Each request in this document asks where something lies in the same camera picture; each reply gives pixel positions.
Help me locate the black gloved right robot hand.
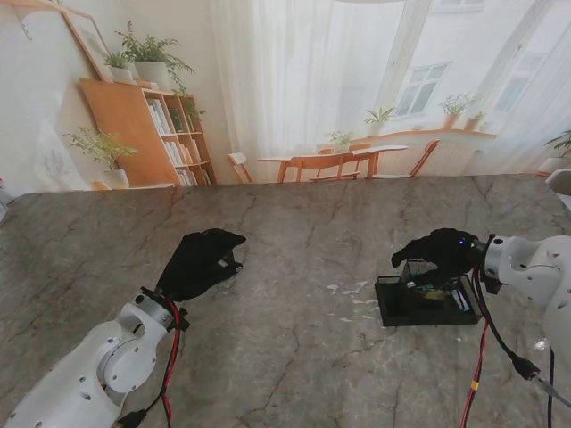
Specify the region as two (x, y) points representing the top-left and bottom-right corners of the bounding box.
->
(391, 227), (485, 286)

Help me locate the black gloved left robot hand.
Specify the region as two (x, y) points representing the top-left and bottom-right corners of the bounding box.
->
(155, 227), (248, 302)

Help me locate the black mesh pen cup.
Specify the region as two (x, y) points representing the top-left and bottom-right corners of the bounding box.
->
(218, 250), (244, 282)

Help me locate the black mesh desk tray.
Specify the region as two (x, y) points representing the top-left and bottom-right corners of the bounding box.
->
(374, 258), (484, 328)

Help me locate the white rounded chair back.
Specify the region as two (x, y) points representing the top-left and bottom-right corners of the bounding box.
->
(544, 168), (571, 196)

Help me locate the red black left arm cable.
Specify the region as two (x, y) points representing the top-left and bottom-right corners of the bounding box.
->
(118, 300), (188, 428)

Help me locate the red black arm cable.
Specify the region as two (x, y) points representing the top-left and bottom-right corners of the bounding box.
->
(459, 267), (571, 428)
(118, 300), (188, 428)

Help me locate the red black right arm cable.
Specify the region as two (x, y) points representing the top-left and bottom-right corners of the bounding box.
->
(459, 267), (571, 428)

